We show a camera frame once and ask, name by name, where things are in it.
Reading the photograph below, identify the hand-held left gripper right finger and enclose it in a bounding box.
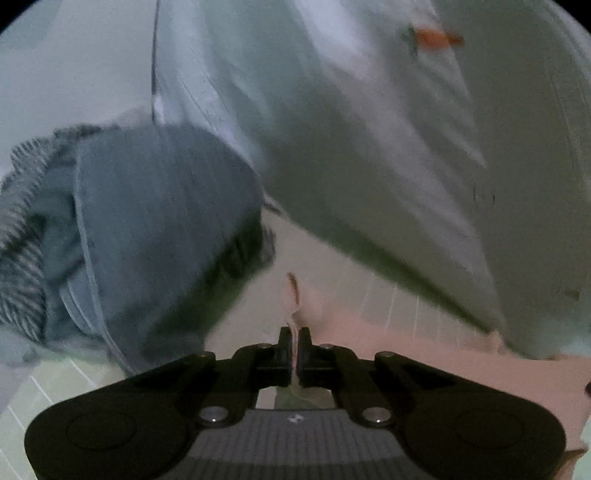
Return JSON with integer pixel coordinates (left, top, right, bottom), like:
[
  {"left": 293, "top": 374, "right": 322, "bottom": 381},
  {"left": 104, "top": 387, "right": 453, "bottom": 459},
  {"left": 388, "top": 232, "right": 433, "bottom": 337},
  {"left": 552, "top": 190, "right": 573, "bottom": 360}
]
[{"left": 299, "top": 327, "right": 455, "bottom": 428}]

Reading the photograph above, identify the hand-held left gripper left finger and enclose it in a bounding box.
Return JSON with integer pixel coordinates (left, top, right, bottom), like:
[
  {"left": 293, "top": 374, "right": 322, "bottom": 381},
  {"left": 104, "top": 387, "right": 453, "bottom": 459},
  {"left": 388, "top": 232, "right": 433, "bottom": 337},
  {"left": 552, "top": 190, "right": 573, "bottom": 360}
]
[{"left": 134, "top": 327, "right": 293, "bottom": 428}]

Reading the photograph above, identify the beige garment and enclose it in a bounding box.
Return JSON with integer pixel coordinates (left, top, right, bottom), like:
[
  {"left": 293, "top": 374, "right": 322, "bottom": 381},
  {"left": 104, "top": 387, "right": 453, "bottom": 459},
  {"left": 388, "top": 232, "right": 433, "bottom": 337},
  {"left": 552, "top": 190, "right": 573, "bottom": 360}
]
[{"left": 281, "top": 272, "right": 591, "bottom": 480}]

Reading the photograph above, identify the green grid mat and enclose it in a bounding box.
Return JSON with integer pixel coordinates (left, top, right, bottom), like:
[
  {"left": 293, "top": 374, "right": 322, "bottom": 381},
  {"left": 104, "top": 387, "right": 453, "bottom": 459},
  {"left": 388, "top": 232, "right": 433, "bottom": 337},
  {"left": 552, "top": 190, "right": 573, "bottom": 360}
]
[{"left": 0, "top": 203, "right": 504, "bottom": 480}]

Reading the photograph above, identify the grey-blue sweater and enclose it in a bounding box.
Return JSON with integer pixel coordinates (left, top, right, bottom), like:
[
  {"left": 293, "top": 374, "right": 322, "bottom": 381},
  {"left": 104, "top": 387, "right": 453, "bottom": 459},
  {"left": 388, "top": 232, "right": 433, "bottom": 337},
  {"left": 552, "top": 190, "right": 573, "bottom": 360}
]
[{"left": 46, "top": 122, "right": 278, "bottom": 377}]

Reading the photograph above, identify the carrot print quilt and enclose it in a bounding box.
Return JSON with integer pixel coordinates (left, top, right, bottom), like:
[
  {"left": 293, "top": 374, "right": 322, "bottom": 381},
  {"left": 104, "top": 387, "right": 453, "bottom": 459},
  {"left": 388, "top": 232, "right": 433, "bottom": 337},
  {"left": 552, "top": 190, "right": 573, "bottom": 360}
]
[{"left": 152, "top": 0, "right": 591, "bottom": 361}]

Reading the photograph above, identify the light blue cloth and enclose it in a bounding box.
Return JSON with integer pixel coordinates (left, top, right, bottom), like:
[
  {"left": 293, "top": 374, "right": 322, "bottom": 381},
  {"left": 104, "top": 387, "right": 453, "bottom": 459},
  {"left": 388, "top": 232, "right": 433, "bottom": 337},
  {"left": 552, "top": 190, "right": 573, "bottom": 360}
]
[{"left": 0, "top": 328, "right": 40, "bottom": 367}]

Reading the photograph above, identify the checked shirt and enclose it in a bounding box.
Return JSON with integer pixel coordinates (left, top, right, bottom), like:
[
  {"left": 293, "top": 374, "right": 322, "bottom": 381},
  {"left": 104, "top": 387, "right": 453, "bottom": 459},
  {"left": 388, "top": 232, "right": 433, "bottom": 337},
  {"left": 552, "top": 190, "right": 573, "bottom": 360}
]
[{"left": 0, "top": 124, "right": 116, "bottom": 342}]

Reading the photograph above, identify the white board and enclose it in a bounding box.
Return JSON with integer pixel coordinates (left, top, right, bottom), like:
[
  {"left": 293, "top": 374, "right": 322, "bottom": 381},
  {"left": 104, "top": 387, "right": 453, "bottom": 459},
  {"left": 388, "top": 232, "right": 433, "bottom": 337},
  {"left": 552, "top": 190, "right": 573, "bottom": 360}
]
[{"left": 0, "top": 0, "right": 160, "bottom": 162}]

